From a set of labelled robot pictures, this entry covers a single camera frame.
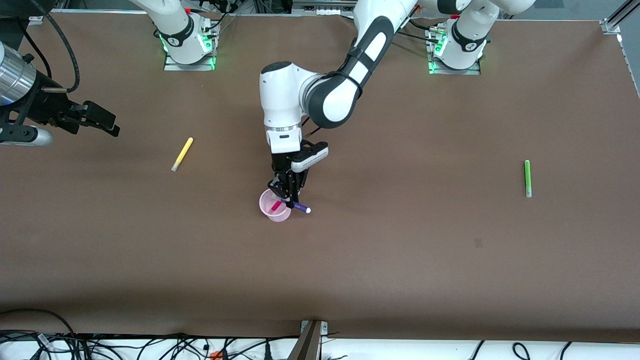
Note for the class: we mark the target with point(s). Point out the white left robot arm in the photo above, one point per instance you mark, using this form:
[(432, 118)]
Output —
[(330, 95)]

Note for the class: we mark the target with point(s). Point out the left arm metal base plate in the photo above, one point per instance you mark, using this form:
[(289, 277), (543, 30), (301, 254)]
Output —
[(470, 72)]

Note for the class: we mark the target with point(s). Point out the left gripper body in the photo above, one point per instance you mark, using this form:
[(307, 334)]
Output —
[(281, 164)]

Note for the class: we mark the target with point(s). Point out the pink pen holder cup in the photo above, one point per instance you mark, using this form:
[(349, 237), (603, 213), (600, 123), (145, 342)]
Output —
[(280, 216)]

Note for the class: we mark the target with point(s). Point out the pink pen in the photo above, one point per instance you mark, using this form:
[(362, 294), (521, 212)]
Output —
[(276, 205)]

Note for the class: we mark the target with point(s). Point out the green pen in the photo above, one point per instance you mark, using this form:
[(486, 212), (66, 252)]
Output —
[(527, 177)]

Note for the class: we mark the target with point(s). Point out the metal table bracket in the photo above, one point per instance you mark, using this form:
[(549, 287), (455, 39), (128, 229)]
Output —
[(307, 345)]

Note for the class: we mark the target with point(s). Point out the yellow pen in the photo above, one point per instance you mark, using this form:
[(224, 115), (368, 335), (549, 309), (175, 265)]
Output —
[(182, 154)]

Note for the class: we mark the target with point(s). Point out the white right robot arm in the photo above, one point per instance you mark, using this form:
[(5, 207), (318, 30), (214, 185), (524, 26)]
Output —
[(175, 25)]

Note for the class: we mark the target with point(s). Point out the purple pen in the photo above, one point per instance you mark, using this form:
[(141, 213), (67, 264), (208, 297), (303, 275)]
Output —
[(302, 208)]

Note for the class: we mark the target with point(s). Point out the aluminium corner bracket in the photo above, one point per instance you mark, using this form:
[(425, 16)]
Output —
[(611, 26), (35, 20)]

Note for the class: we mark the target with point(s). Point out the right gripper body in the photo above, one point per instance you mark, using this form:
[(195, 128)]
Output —
[(46, 107)]

